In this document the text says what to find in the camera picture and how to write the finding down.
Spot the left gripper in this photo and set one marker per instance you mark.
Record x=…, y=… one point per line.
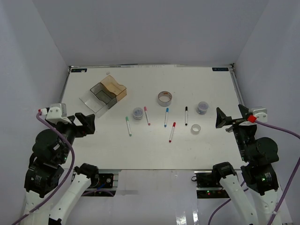
x=89, y=127

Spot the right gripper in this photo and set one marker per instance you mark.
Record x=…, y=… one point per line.
x=221, y=119

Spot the small clear tape roll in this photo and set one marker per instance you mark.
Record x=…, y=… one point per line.
x=195, y=129

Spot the green marker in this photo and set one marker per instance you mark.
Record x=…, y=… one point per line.
x=128, y=126

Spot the black marker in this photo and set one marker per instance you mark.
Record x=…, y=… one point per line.
x=186, y=115

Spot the pink marker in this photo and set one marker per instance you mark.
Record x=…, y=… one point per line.
x=146, y=115

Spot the large silver tape roll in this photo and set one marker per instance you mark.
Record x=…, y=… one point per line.
x=164, y=98

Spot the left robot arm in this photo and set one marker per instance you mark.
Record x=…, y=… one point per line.
x=53, y=183

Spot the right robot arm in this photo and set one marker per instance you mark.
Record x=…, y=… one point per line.
x=258, y=174

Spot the clear plastic bin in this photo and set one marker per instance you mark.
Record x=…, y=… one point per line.
x=92, y=104

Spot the grey plastic bin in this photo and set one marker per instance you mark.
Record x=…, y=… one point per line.
x=103, y=97

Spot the amber plastic bin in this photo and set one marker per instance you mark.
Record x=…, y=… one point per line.
x=114, y=87

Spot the red marker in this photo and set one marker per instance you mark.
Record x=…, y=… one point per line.
x=172, y=132

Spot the blue marker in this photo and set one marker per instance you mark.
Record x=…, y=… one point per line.
x=166, y=117

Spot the left base electronics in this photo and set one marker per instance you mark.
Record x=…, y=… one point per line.
x=104, y=185

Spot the base electronics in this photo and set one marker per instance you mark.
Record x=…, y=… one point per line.
x=207, y=188
x=104, y=185

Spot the right base electronics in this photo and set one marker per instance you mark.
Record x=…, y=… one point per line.
x=207, y=188

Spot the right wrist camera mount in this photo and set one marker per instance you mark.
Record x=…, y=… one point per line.
x=255, y=114

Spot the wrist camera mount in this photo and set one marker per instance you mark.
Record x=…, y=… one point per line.
x=56, y=113
x=255, y=114

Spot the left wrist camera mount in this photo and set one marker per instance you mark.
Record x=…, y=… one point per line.
x=56, y=113

